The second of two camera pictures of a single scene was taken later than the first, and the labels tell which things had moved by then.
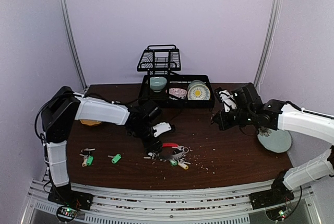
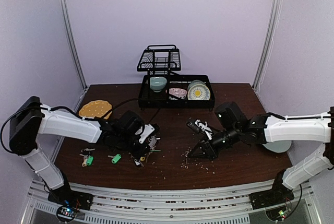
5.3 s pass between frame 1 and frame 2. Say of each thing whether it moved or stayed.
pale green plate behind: stayed
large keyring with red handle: moved
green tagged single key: stayed
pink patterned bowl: stayed
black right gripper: moved
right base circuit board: stayed
